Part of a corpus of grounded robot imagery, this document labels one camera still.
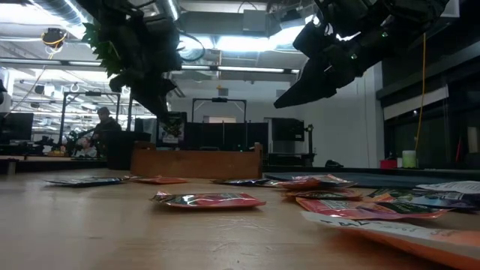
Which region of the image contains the dark round mat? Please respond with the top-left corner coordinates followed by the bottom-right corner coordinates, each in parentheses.
top-left (264, 171), bottom-right (480, 191)

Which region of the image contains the black partition screen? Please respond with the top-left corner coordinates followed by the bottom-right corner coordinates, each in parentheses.
top-left (179, 120), bottom-right (269, 152)

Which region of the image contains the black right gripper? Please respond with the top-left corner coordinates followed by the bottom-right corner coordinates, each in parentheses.
top-left (274, 0), bottom-right (389, 110)

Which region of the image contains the grey ceiling air unit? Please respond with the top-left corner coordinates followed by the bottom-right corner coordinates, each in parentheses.
top-left (241, 8), bottom-right (283, 38)

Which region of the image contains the silver ceiling air duct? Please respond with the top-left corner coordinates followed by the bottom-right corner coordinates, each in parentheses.
top-left (22, 0), bottom-right (95, 38)

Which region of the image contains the black tripod stand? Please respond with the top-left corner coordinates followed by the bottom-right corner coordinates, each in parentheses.
top-left (303, 123), bottom-right (316, 168)

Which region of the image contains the green plant in black pot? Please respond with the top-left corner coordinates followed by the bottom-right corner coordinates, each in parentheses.
top-left (81, 20), bottom-right (152, 172)

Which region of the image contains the black yellow cable reel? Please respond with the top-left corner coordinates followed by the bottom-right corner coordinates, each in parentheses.
top-left (40, 26), bottom-right (69, 50)

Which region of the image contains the yellow hanging cable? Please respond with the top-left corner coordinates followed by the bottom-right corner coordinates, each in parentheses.
top-left (413, 32), bottom-right (428, 152)

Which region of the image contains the long ceiling light strip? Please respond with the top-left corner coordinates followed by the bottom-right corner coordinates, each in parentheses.
top-left (0, 57), bottom-right (104, 68)
top-left (179, 64), bottom-right (302, 75)

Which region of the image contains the black gantry frame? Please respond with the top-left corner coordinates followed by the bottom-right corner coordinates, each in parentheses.
top-left (191, 97), bottom-right (248, 146)
top-left (58, 90), bottom-right (122, 148)

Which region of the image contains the wooden tea organiser box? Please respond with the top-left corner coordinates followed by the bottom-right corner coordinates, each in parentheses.
top-left (130, 141), bottom-right (264, 180)

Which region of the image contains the pale green cup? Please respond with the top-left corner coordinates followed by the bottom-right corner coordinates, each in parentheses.
top-left (401, 149), bottom-right (418, 170)

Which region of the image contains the black aluminium table frame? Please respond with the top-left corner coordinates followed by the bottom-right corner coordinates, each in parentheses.
top-left (0, 159), bottom-right (480, 178)

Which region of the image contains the black computer monitor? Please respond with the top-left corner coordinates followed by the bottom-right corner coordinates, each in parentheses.
top-left (0, 112), bottom-right (35, 142)

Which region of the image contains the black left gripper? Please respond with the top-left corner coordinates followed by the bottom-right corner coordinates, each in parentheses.
top-left (119, 10), bottom-right (183, 124)

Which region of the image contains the black wall screen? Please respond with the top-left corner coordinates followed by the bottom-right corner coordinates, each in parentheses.
top-left (271, 117), bottom-right (306, 143)

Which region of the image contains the dark blue tea bag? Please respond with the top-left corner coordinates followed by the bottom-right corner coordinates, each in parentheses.
top-left (157, 111), bottom-right (188, 148)
top-left (211, 178), bottom-right (279, 188)
top-left (43, 176), bottom-right (128, 188)
top-left (365, 188), bottom-right (480, 210)

